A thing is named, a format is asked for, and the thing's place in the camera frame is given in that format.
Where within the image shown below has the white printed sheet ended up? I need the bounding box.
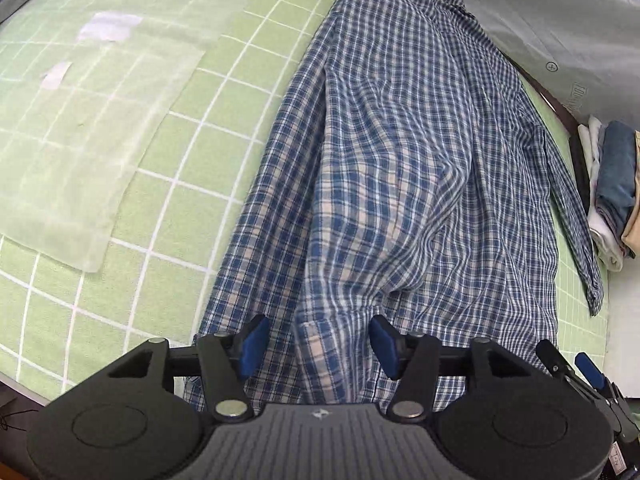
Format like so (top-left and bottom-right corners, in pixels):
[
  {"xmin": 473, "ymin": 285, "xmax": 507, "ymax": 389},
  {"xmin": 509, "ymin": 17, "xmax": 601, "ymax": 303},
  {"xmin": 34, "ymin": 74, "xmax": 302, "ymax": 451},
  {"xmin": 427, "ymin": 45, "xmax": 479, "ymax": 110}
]
[{"xmin": 445, "ymin": 0, "xmax": 640, "ymax": 131}]

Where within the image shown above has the translucent plastic sheet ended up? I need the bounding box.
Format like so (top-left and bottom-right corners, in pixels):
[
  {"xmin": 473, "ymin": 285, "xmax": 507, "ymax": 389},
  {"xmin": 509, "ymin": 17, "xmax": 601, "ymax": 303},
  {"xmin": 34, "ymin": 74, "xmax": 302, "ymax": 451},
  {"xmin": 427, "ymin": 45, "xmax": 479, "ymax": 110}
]
[{"xmin": 0, "ymin": 0, "xmax": 207, "ymax": 274}]

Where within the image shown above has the dark brown strip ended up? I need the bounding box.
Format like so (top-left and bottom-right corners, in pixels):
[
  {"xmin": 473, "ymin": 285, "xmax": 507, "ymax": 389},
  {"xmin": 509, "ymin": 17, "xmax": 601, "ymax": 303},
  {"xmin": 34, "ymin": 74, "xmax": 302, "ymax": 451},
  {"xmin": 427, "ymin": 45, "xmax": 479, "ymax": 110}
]
[{"xmin": 520, "ymin": 67, "xmax": 582, "ymax": 134}]

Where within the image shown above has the green grid mat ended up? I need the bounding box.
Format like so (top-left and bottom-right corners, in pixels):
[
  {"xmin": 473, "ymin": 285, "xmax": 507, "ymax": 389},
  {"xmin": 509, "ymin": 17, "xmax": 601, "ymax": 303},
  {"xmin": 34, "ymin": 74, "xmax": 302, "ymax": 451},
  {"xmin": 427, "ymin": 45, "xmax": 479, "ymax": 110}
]
[{"xmin": 0, "ymin": 0, "xmax": 621, "ymax": 406}]

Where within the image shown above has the small white tape patch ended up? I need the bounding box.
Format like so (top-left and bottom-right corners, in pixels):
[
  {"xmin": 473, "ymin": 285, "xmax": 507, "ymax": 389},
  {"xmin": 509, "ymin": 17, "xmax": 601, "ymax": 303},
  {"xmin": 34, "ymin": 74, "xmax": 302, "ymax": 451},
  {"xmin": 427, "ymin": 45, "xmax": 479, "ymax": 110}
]
[{"xmin": 41, "ymin": 61, "xmax": 73, "ymax": 91}]

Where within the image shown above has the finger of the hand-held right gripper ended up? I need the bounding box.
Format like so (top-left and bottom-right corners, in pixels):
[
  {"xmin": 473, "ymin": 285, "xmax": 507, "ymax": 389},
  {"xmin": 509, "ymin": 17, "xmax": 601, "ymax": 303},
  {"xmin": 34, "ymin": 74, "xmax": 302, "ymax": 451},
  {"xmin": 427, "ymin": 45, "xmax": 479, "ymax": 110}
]
[
  {"xmin": 536, "ymin": 340, "xmax": 601, "ymax": 406},
  {"xmin": 574, "ymin": 352, "xmax": 619, "ymax": 399}
]

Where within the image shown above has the folded blue garment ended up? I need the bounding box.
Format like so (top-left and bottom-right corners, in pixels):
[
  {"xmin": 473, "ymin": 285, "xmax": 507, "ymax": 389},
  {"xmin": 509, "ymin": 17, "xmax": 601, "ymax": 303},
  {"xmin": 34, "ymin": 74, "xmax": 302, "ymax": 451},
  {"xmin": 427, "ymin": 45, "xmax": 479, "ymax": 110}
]
[{"xmin": 595, "ymin": 121, "xmax": 639, "ymax": 234}]

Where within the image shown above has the large white tape patch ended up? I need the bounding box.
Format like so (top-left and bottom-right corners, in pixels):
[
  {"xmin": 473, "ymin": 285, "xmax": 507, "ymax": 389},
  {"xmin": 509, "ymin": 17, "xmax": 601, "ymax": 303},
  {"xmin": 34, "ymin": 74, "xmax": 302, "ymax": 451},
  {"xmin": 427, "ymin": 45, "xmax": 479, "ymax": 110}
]
[{"xmin": 76, "ymin": 11, "xmax": 144, "ymax": 44}]

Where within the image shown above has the blue plaid shirt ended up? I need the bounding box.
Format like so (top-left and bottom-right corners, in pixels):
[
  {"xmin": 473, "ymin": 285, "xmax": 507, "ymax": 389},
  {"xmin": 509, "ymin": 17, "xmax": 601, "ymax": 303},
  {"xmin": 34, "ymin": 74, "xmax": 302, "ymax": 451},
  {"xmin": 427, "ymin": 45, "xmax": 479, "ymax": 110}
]
[{"xmin": 185, "ymin": 0, "xmax": 606, "ymax": 406}]

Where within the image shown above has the black cable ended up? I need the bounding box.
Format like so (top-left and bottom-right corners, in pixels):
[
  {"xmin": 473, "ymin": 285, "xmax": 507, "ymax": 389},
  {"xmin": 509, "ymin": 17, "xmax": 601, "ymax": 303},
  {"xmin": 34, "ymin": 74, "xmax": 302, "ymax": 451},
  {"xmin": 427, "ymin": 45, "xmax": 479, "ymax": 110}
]
[{"xmin": 0, "ymin": 400, "xmax": 36, "ymax": 432}]

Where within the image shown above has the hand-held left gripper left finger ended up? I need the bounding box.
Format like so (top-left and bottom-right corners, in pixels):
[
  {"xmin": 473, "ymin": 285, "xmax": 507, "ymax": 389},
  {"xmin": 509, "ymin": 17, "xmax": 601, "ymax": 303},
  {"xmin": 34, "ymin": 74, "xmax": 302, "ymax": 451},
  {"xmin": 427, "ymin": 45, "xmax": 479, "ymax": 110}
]
[{"xmin": 107, "ymin": 314, "xmax": 271, "ymax": 422}]

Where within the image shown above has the stack of folded clothes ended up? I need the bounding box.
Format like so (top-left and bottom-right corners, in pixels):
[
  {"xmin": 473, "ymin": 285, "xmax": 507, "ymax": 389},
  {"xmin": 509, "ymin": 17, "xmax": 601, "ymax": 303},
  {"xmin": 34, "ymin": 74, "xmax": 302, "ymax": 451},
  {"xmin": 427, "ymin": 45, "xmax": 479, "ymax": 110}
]
[{"xmin": 577, "ymin": 115, "xmax": 626, "ymax": 274}]

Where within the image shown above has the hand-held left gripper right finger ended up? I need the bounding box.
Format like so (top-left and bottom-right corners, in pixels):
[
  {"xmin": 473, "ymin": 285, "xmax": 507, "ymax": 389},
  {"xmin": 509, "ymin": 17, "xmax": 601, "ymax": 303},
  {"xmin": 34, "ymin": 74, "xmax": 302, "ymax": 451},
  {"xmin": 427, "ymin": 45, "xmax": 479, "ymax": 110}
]
[{"xmin": 369, "ymin": 314, "xmax": 533, "ymax": 422}]

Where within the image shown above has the folded beige garment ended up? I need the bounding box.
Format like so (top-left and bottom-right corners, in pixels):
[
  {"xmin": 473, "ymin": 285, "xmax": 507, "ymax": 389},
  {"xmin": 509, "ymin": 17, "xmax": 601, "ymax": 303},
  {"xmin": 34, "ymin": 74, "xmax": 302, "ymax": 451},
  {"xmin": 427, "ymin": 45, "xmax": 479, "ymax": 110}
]
[{"xmin": 620, "ymin": 130, "xmax": 640, "ymax": 261}]

